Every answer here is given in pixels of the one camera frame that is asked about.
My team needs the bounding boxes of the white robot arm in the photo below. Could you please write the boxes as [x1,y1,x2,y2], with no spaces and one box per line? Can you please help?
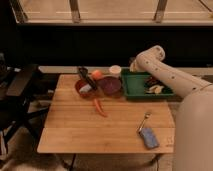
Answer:
[130,45,213,171]

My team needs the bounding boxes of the green plastic tray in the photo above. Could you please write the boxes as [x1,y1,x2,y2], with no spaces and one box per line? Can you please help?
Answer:
[121,69,174,100]

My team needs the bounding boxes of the purple plate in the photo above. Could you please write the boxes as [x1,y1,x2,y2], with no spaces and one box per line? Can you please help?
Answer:
[97,76,121,95]

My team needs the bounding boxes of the orange ball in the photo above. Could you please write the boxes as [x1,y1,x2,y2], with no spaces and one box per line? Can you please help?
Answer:
[91,70,103,80]

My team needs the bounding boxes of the white object in bowl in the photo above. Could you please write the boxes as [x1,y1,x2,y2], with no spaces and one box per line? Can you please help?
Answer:
[79,84,92,93]

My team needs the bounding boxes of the orange carrot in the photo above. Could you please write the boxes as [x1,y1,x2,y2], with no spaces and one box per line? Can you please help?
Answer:
[93,98,107,117]

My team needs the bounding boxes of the red bowl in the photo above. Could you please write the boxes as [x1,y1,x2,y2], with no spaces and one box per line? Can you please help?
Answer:
[75,80,93,98]

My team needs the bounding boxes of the black spatula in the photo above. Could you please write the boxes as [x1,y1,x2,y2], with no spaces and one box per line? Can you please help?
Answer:
[77,67,97,90]

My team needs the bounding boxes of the dark red grapes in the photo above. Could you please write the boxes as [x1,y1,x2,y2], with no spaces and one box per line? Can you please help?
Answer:
[145,76,159,87]

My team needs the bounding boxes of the yellow food pieces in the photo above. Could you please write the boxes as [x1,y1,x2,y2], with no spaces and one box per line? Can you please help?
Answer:
[148,85,163,94]

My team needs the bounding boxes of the wooden folding table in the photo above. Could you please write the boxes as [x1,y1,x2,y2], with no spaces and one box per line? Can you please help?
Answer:
[37,74,175,153]

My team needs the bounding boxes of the blue sponge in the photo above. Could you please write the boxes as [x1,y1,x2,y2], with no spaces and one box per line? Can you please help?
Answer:
[140,127,159,149]

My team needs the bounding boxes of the black chair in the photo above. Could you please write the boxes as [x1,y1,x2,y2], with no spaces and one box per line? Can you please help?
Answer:
[0,53,48,156]

